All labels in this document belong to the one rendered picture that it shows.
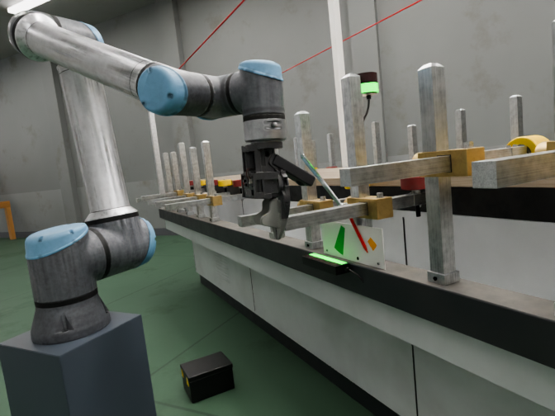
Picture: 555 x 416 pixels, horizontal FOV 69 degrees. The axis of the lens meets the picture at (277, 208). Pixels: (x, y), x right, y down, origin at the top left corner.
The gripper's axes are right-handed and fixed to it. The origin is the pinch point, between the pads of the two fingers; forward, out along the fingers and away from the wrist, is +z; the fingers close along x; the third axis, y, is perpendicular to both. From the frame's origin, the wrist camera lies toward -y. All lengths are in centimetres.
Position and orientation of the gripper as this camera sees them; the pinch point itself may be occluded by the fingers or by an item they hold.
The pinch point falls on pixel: (281, 233)
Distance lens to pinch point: 89.7
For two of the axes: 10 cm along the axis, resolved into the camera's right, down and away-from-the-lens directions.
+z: 0.7, 9.9, 1.0
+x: 4.5, 0.5, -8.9
